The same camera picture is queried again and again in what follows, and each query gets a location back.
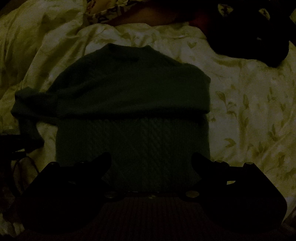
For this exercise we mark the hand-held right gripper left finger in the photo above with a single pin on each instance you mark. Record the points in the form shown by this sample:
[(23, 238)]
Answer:
[(105, 162)]

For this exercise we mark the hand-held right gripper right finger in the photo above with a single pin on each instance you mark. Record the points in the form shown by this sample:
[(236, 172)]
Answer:
[(198, 162)]

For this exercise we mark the dark green knit sweater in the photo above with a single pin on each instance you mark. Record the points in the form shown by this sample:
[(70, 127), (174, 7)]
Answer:
[(129, 92)]

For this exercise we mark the pale leaf-print blanket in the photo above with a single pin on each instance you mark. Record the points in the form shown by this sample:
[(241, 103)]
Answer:
[(249, 104)]

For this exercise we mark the black cloth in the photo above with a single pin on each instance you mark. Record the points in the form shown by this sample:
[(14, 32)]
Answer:
[(249, 30)]

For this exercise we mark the patterned floral cloth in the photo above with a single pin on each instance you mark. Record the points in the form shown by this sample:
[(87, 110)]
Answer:
[(108, 10)]

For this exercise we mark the patterned pillow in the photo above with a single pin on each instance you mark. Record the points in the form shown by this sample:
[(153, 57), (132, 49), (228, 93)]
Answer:
[(157, 14)]

